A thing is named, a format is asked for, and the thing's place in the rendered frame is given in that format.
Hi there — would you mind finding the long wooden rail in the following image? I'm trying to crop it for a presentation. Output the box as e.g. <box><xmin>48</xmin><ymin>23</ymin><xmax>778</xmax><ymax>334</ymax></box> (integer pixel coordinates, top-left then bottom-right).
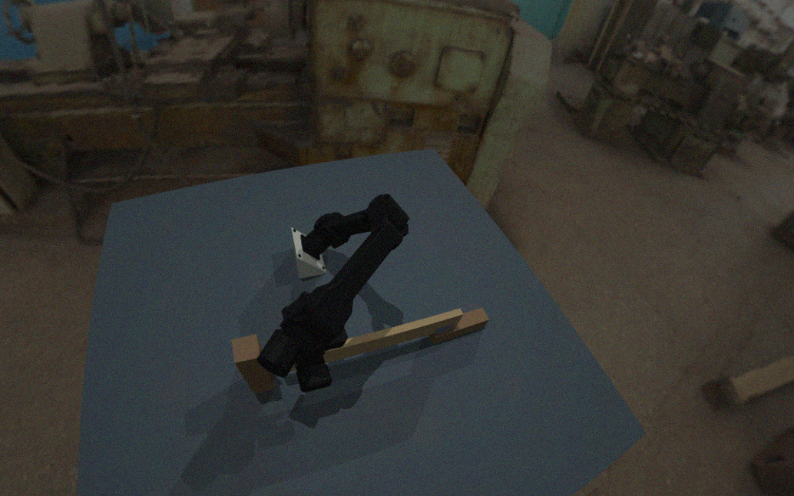
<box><xmin>323</xmin><ymin>308</ymin><xmax>464</xmax><ymax>363</ymax></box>

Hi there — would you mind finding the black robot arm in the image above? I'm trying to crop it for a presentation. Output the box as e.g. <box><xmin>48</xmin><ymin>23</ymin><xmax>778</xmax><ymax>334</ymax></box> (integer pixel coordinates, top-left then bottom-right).
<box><xmin>257</xmin><ymin>194</ymin><xmax>409</xmax><ymax>378</ymax></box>

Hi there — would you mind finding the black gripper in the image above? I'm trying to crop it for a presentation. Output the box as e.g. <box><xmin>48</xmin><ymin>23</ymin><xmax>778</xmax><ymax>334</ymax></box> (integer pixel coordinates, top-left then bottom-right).
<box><xmin>294</xmin><ymin>349</ymin><xmax>332</xmax><ymax>392</ymax></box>

